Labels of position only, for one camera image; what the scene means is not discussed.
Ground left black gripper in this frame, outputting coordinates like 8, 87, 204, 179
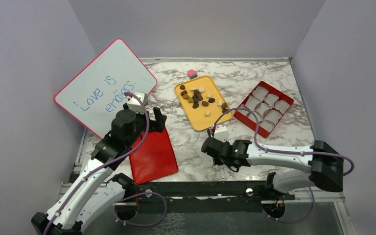
124, 103, 166, 148

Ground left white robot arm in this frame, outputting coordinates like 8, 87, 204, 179
31, 107, 166, 235

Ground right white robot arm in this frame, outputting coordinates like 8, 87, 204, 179
201, 137, 344, 199

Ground red chocolate box with dividers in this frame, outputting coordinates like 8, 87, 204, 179
234, 81, 294, 138

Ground red box lid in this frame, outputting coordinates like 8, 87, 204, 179
129, 129, 179, 185

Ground yellow plastic tray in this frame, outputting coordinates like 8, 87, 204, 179
174, 75, 233, 131

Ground pink and grey eraser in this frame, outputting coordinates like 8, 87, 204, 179
187, 70, 198, 79

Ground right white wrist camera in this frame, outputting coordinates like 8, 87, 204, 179
213, 124, 229, 142

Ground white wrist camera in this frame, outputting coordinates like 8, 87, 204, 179
213, 124, 229, 142
127, 92, 148, 114

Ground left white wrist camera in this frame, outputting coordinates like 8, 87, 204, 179
127, 92, 148, 114

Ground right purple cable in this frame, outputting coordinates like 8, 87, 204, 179
211, 107, 355, 177

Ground purple cable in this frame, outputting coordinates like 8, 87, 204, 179
44, 92, 151, 235
211, 107, 355, 177

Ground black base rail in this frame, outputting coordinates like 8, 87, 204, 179
114, 181, 295, 215

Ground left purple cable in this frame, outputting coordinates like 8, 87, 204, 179
44, 92, 151, 235

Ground white board with pink frame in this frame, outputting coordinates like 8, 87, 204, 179
53, 38, 157, 138

